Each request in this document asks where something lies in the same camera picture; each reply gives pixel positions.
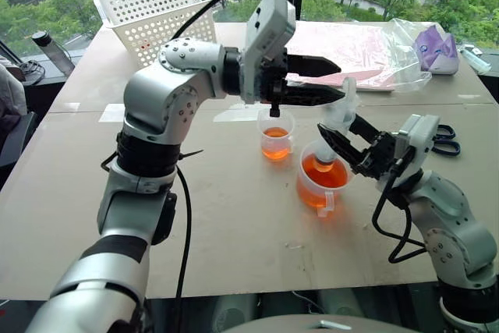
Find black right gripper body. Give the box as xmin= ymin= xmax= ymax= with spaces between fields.
xmin=352 ymin=131 xmax=399 ymax=181

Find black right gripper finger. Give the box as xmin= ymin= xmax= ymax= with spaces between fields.
xmin=349 ymin=114 xmax=382 ymax=143
xmin=317 ymin=122 xmax=366 ymax=173

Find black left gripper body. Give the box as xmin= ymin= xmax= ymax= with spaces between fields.
xmin=258 ymin=51 xmax=292 ymax=119

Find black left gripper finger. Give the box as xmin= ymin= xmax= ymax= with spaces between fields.
xmin=286 ymin=54 xmax=343 ymax=78
xmin=280 ymin=83 xmax=348 ymax=108

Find clear plastic syringe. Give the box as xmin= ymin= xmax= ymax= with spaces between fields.
xmin=311 ymin=75 xmax=359 ymax=173

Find large clear measuring cup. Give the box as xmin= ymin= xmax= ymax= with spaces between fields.
xmin=296 ymin=139 xmax=355 ymax=218

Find small clear measuring cup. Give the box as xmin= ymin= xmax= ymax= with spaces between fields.
xmin=257 ymin=108 xmax=296 ymax=162

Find pink paper folder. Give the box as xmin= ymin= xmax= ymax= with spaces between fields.
xmin=285 ymin=22 xmax=395 ymax=93

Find dark blue scissors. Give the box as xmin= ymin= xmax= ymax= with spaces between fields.
xmin=431 ymin=123 xmax=462 ymax=157

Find clear plastic bag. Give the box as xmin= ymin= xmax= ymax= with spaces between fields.
xmin=384 ymin=18 xmax=434 ymax=95

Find purple tissue pack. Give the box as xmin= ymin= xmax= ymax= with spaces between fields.
xmin=412 ymin=24 xmax=460 ymax=76

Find white perforated plastic basket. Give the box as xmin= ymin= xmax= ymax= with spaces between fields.
xmin=93 ymin=0 xmax=218 ymax=69

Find clear plastic bottle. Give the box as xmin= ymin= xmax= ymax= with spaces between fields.
xmin=458 ymin=44 xmax=494 ymax=75

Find grey rounded robot body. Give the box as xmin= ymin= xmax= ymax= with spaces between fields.
xmin=221 ymin=313 xmax=423 ymax=333

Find grey water bottle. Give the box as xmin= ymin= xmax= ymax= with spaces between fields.
xmin=30 ymin=30 xmax=76 ymax=77

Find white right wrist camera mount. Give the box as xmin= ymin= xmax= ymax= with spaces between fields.
xmin=392 ymin=113 xmax=441 ymax=179

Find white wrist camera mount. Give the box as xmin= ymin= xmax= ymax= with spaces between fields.
xmin=392 ymin=113 xmax=441 ymax=179
xmin=239 ymin=0 xmax=297 ymax=105

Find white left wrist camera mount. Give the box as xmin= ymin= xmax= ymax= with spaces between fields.
xmin=239 ymin=0 xmax=297 ymax=105

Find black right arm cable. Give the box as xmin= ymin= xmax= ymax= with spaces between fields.
xmin=371 ymin=152 xmax=428 ymax=264

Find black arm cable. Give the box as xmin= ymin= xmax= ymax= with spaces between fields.
xmin=371 ymin=152 xmax=428 ymax=264
xmin=170 ymin=0 xmax=271 ymax=333

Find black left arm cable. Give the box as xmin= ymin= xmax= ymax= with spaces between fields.
xmin=170 ymin=0 xmax=271 ymax=333

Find black tangled cables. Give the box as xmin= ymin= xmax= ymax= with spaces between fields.
xmin=16 ymin=58 xmax=47 ymax=85

